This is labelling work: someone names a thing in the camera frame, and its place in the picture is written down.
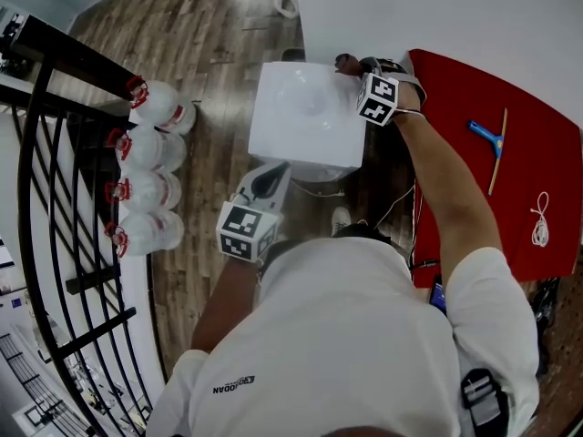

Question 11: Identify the clear water bottle red cap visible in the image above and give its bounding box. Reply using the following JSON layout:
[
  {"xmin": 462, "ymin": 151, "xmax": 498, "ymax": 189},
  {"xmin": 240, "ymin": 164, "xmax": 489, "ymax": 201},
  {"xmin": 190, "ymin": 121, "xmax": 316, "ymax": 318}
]
[
  {"xmin": 125, "ymin": 75, "xmax": 198, "ymax": 137},
  {"xmin": 103, "ymin": 209, "xmax": 186, "ymax": 259},
  {"xmin": 104, "ymin": 170, "xmax": 184, "ymax": 214},
  {"xmin": 105, "ymin": 125, "xmax": 189, "ymax": 175}
]

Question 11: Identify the white table with red cover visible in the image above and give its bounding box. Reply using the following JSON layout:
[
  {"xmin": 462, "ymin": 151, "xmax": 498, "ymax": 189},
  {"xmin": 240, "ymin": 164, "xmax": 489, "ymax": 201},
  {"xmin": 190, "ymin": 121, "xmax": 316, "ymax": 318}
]
[{"xmin": 406, "ymin": 48, "xmax": 583, "ymax": 290}]

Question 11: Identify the tangle of black cables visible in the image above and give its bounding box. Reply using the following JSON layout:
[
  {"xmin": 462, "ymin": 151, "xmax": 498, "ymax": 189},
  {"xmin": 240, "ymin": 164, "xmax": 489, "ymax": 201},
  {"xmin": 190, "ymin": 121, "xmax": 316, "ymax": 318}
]
[{"xmin": 529, "ymin": 276, "xmax": 563, "ymax": 381}]

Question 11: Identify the brown cleaning cloth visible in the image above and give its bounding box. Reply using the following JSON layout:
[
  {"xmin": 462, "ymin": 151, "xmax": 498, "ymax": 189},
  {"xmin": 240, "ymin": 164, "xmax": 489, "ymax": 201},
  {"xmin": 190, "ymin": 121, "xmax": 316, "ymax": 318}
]
[{"xmin": 334, "ymin": 53, "xmax": 365, "ymax": 78}]

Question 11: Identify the person's right white shoe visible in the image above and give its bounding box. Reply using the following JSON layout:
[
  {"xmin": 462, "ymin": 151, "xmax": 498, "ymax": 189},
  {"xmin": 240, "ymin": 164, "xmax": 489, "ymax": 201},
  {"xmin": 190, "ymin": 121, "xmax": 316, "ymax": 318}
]
[{"xmin": 330, "ymin": 206, "xmax": 353, "ymax": 239}]

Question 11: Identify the right black shoulder strap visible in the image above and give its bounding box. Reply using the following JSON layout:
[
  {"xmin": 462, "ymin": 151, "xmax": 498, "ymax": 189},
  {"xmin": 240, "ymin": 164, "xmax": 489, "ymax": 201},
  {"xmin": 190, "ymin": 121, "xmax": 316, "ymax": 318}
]
[{"xmin": 459, "ymin": 368, "xmax": 511, "ymax": 437}]

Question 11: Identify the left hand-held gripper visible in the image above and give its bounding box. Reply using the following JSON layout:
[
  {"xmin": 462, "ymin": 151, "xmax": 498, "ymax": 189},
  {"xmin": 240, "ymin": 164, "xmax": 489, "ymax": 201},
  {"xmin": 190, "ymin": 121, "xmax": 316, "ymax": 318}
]
[{"xmin": 216, "ymin": 160, "xmax": 293, "ymax": 263}]

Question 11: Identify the person's left forearm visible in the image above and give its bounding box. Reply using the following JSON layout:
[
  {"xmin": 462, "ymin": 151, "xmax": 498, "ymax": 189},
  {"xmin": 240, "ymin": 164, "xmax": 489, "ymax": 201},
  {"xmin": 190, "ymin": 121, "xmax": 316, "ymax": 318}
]
[{"xmin": 189, "ymin": 256, "xmax": 266, "ymax": 355}]

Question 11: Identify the white extension cable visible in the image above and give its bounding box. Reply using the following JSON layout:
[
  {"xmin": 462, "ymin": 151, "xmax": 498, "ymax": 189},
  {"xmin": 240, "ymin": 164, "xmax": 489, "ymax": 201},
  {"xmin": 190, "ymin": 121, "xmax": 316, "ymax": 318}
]
[{"xmin": 372, "ymin": 183, "xmax": 416, "ymax": 232}]

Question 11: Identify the smartphone with blue screen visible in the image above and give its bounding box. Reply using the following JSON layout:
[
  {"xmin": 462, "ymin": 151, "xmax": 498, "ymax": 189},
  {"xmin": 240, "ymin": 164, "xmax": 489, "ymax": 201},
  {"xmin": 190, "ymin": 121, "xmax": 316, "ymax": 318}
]
[{"xmin": 427, "ymin": 274, "xmax": 451, "ymax": 317}]

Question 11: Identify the person's right forearm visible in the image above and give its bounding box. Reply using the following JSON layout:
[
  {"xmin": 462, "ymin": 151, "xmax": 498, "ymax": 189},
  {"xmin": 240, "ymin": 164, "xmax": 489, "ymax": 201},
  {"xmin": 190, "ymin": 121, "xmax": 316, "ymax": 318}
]
[{"xmin": 391, "ymin": 82, "xmax": 503, "ymax": 287}]

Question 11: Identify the coiled white cord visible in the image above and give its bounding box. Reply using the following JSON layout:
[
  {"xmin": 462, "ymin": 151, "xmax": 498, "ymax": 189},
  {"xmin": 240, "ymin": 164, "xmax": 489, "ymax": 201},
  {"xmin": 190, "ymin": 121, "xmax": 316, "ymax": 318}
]
[{"xmin": 529, "ymin": 190, "xmax": 551, "ymax": 249}]

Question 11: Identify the white water dispenser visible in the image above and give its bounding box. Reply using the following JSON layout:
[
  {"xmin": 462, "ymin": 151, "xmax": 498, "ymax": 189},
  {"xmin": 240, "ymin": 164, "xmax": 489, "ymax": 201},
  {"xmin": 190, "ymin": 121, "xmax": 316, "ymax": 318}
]
[{"xmin": 247, "ymin": 60, "xmax": 368, "ymax": 184}]

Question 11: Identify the blue handled squeegee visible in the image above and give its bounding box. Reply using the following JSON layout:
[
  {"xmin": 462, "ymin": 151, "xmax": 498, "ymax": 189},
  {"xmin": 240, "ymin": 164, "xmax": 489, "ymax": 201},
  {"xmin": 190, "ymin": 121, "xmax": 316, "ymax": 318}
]
[{"xmin": 467, "ymin": 107, "xmax": 509, "ymax": 197}]

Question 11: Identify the person's white t-shirt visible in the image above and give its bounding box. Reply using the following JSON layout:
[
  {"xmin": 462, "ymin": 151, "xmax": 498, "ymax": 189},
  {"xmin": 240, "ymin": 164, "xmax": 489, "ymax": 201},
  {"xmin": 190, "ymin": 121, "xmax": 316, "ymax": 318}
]
[{"xmin": 145, "ymin": 237, "xmax": 542, "ymax": 437}]

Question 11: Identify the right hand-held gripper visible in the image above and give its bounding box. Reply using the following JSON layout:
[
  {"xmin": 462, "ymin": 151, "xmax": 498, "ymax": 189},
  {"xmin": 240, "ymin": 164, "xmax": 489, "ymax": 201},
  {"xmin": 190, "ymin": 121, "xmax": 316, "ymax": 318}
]
[{"xmin": 355, "ymin": 57, "xmax": 428, "ymax": 127}]

